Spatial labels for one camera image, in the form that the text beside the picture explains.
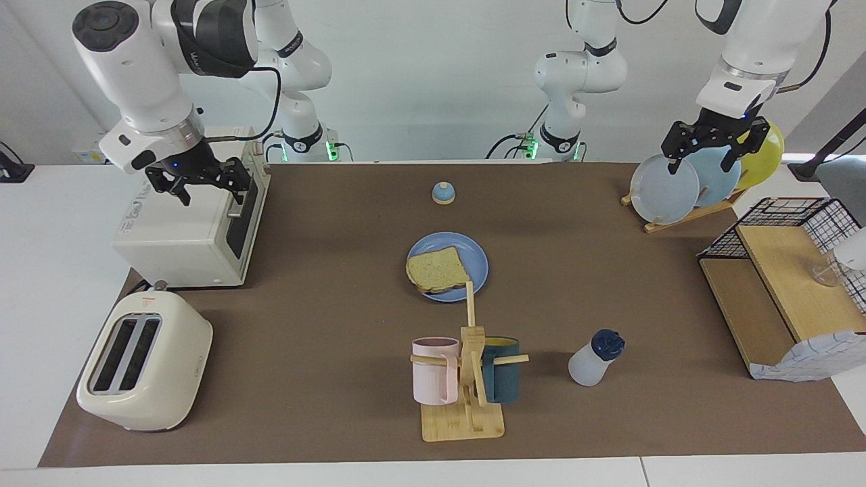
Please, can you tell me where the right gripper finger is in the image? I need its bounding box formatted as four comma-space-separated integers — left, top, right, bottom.
216, 157, 252, 205
144, 166, 192, 207

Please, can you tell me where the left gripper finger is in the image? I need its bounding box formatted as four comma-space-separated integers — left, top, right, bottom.
721, 120, 771, 173
661, 122, 704, 175

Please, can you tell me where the toasted bread slice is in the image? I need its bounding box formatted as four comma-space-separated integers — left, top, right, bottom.
405, 246, 470, 294

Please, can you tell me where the seasoning bottle navy cap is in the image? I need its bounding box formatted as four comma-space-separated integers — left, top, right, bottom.
568, 329, 626, 388

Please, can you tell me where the yellow plate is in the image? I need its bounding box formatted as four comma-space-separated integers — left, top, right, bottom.
736, 120, 785, 190

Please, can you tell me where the pale grey-blue plate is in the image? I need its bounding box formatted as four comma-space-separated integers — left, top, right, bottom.
629, 154, 700, 225

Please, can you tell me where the light blue plate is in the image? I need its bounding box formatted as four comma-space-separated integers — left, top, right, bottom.
683, 145, 743, 208

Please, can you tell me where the wooden plate rack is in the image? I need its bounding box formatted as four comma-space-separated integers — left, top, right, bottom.
621, 188, 748, 234

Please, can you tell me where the blue round plate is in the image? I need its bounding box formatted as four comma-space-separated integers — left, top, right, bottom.
406, 232, 489, 303

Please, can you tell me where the white toaster oven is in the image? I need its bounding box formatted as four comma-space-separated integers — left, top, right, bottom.
112, 125, 271, 288

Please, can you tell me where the wooden shelf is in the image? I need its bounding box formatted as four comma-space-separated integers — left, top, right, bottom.
697, 223, 866, 379

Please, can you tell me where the black clamp base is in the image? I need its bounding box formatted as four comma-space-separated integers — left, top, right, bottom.
0, 141, 35, 183

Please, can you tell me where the clear glass cup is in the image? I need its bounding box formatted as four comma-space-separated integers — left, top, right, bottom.
808, 254, 846, 288

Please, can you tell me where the cream two-slot toaster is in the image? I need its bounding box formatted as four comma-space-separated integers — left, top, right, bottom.
76, 289, 214, 432

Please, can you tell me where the brown table mat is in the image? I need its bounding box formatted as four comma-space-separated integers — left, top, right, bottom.
37, 161, 866, 469

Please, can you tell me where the white checkered cloth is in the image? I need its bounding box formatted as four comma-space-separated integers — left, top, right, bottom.
750, 329, 866, 383

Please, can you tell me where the pink mug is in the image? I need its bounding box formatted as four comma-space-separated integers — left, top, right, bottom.
411, 337, 461, 407

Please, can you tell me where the dark teal mug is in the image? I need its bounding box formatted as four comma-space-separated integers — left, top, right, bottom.
482, 337, 521, 404

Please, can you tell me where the wooden mug rack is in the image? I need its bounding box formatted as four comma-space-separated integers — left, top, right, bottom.
411, 281, 530, 443

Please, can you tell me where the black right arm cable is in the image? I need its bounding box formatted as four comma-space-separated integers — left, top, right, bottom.
206, 64, 282, 143

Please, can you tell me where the black wire basket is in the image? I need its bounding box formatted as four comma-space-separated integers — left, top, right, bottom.
697, 197, 866, 315

